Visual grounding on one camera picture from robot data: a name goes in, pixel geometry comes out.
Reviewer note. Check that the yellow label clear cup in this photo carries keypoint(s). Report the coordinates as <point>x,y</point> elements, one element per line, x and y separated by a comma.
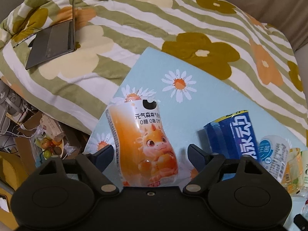
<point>293,177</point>

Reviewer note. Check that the brown cardboard box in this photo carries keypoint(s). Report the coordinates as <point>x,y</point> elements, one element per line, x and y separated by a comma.
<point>30,154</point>

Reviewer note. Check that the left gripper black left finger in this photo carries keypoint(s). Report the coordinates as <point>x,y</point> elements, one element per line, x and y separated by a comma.
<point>92,167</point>

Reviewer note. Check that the light blue daisy mat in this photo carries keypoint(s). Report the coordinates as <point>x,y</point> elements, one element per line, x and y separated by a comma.
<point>213,98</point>

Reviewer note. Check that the bowl of fruit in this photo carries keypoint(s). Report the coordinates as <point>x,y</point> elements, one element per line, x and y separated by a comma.
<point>50,147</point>

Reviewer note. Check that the orange dragon label cup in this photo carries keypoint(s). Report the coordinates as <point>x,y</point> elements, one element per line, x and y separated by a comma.
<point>144,154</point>

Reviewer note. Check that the green striped floral quilt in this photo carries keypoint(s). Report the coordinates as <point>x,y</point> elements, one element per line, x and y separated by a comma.
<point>251,56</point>

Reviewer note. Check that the white blue label cup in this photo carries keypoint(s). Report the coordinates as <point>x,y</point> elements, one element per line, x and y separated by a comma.
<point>273,151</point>

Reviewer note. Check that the green white label cup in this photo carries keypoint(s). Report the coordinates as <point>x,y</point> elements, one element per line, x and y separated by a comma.
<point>303,191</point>

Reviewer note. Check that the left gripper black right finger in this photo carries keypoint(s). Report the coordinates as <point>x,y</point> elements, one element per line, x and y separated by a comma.
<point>208,167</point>

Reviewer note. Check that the grey open laptop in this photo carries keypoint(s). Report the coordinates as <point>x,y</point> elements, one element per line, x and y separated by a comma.
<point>53,42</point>

